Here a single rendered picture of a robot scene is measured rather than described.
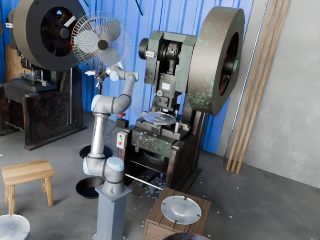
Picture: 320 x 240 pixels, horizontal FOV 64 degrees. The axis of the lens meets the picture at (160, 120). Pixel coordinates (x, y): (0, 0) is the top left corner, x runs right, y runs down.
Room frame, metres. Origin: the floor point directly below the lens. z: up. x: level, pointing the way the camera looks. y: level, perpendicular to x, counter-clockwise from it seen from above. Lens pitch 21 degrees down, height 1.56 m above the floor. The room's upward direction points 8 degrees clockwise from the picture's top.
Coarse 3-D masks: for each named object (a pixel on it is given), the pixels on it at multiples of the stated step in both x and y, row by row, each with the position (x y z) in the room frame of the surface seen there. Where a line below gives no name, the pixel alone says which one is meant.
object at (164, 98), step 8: (160, 72) 2.18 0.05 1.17; (168, 72) 2.19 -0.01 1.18; (160, 80) 2.17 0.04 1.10; (168, 80) 2.14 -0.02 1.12; (160, 88) 2.17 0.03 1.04; (168, 88) 2.14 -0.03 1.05; (160, 96) 2.13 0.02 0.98; (168, 96) 2.13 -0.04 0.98; (160, 104) 2.13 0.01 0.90; (168, 104) 2.12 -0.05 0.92
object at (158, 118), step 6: (144, 114) 2.15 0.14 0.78; (150, 114) 2.17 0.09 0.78; (156, 114) 2.20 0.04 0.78; (162, 114) 2.22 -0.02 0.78; (168, 114) 2.23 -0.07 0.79; (150, 120) 2.02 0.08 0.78; (156, 120) 2.04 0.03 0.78; (162, 120) 2.06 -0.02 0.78; (168, 120) 2.08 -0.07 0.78; (174, 120) 2.10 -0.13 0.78
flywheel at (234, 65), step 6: (234, 36) 2.24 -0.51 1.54; (234, 42) 2.28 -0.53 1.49; (228, 48) 2.24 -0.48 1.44; (234, 48) 2.31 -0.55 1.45; (228, 54) 2.29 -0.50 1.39; (234, 54) 2.32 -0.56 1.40; (228, 60) 1.98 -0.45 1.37; (234, 60) 1.97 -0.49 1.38; (222, 66) 1.99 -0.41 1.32; (228, 66) 1.97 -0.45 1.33; (234, 66) 1.98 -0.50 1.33; (222, 72) 2.01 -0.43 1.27; (228, 72) 1.98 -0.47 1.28; (234, 72) 2.00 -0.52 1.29; (222, 78) 2.28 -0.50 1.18; (228, 78) 2.27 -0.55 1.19; (222, 84) 2.26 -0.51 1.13; (222, 90) 2.21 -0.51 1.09
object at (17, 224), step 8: (0, 216) 1.22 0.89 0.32; (8, 216) 1.23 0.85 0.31; (16, 216) 1.24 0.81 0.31; (0, 224) 1.16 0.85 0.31; (8, 224) 1.17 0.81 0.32; (16, 224) 1.18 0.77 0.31; (24, 224) 1.19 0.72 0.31; (0, 232) 1.10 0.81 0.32; (8, 232) 1.11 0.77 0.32; (16, 232) 1.12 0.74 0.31
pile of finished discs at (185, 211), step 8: (168, 200) 1.56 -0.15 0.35; (176, 200) 1.57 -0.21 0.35; (184, 200) 1.59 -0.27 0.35; (192, 200) 1.59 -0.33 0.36; (168, 208) 1.47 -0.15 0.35; (176, 208) 1.48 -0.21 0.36; (184, 208) 1.49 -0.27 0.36; (192, 208) 1.51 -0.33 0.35; (168, 216) 1.39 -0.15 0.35; (176, 216) 1.40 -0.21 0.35; (184, 216) 1.42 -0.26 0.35; (192, 216) 1.43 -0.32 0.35; (184, 224) 1.34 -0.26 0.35
